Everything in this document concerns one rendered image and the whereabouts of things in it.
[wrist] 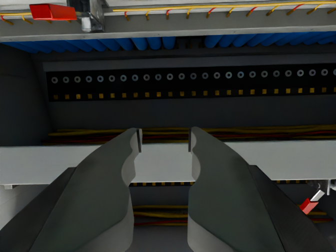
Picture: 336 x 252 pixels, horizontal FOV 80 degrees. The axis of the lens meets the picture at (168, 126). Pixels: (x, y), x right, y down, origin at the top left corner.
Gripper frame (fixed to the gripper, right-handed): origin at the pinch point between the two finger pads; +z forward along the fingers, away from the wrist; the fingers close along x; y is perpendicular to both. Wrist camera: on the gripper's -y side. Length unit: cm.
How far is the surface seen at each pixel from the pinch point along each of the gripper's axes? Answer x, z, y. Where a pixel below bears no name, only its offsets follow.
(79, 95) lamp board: -16.1, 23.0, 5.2
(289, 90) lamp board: 20.7, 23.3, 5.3
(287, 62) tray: 20.0, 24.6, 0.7
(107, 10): -5.9, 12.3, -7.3
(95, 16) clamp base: -6.0, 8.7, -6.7
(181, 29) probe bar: 1.5, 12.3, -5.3
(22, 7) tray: -14.2, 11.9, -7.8
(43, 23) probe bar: -12.9, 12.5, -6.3
